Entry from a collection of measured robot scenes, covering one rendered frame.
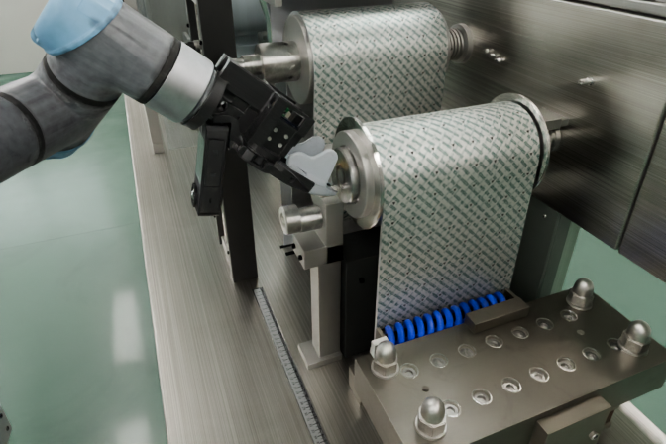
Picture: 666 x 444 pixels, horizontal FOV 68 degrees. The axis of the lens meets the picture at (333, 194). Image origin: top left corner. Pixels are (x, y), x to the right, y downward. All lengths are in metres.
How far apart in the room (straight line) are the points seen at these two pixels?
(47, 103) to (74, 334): 1.94
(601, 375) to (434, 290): 0.23
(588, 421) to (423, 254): 0.28
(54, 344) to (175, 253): 1.34
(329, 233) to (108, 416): 1.51
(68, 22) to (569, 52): 0.62
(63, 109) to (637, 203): 0.67
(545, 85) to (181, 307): 0.73
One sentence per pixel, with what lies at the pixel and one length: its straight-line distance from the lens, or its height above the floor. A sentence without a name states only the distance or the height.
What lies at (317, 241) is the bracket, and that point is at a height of 1.14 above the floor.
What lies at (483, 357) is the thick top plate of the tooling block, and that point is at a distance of 0.72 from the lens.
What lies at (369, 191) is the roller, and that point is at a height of 1.25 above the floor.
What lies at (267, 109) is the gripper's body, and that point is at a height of 1.36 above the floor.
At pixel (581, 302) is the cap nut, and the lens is 0.84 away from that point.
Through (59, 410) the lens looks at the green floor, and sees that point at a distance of 2.16.
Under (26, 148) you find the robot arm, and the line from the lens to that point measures 0.51.
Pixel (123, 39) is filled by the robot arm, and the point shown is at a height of 1.45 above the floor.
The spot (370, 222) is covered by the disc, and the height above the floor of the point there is 1.20.
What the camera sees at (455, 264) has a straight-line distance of 0.73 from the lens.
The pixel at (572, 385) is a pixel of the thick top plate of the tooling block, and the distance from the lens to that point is 0.73.
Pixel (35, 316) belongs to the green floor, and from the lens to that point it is 2.59.
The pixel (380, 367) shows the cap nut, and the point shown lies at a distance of 0.67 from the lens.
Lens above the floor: 1.55
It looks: 30 degrees down
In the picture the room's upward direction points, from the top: straight up
